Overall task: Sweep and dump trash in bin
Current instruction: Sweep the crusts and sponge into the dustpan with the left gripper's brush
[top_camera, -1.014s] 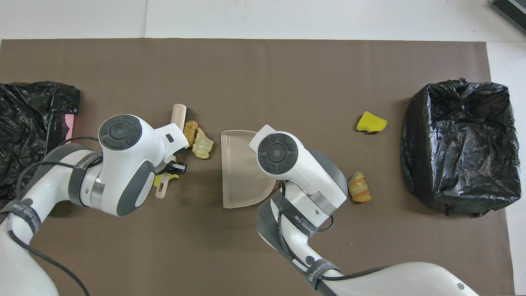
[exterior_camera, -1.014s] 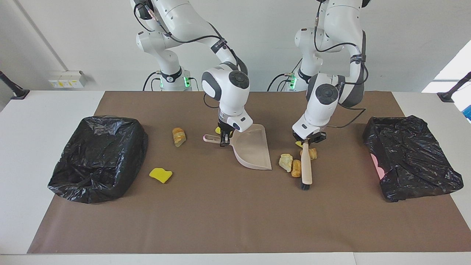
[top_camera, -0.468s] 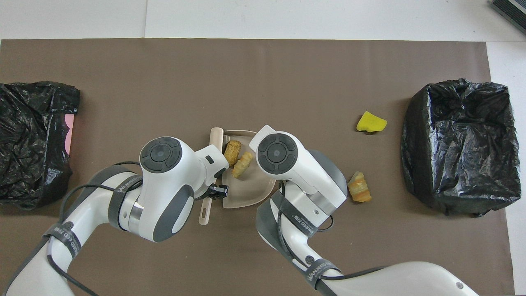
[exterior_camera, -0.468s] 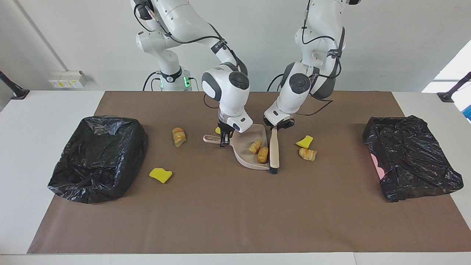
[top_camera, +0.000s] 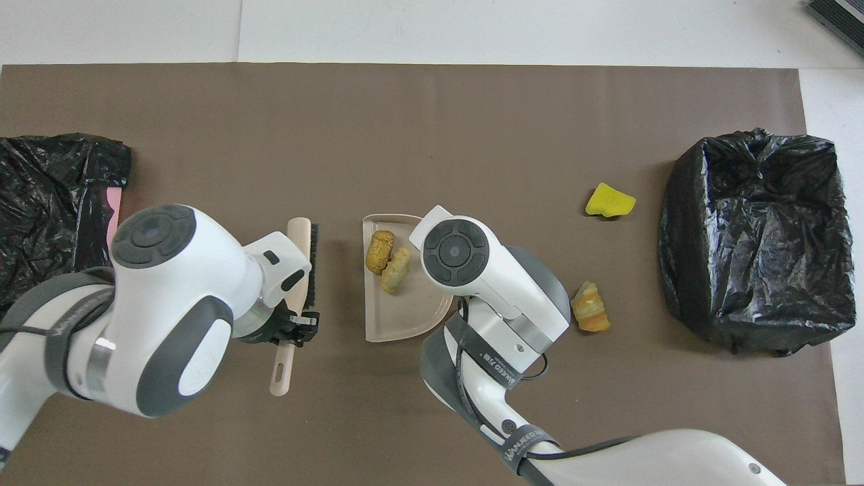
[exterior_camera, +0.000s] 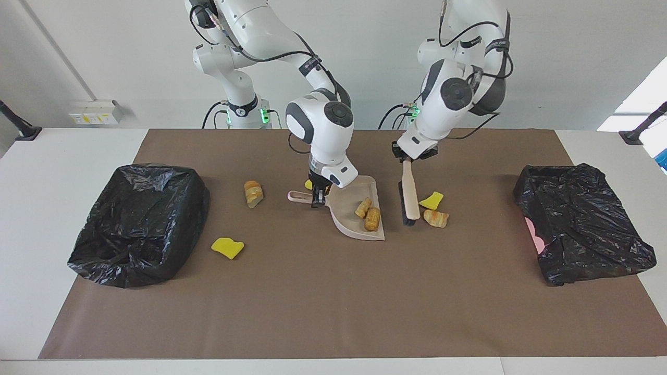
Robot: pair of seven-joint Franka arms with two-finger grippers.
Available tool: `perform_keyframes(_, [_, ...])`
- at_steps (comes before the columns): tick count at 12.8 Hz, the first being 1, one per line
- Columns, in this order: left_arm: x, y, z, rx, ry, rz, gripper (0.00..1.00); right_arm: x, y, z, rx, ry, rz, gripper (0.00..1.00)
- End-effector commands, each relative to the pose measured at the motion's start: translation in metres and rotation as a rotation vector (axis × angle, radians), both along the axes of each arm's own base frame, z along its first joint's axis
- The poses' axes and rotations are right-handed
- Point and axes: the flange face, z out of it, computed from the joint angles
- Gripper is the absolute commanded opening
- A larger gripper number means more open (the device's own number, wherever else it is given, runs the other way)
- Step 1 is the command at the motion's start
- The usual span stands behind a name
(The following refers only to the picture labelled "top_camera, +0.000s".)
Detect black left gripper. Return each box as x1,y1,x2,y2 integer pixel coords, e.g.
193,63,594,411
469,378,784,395
236,304,321,348

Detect striped croissant piece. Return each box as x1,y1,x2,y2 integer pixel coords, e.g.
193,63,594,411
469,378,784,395
571,281,612,333

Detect yellow sponge piece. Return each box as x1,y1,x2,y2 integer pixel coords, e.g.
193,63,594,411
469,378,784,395
585,182,637,220

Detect beige plastic dustpan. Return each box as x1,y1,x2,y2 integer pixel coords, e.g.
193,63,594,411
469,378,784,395
362,213,454,343

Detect pale bread chunk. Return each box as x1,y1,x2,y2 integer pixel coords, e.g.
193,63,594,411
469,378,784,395
380,247,411,296

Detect black bagged pink bin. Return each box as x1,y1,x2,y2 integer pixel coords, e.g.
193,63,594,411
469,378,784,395
0,133,132,318

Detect black bagged trash bin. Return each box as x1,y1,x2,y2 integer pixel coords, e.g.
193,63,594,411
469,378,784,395
658,128,857,357

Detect brown bread roll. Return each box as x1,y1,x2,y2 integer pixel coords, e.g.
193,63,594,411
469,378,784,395
365,230,396,275

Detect beige hand brush black bristles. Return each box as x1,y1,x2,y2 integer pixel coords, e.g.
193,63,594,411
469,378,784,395
269,217,319,397

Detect dark ribbed device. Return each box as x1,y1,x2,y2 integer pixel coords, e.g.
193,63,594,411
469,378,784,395
805,0,864,56

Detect brown table mat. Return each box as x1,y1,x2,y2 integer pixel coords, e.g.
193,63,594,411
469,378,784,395
0,63,846,486

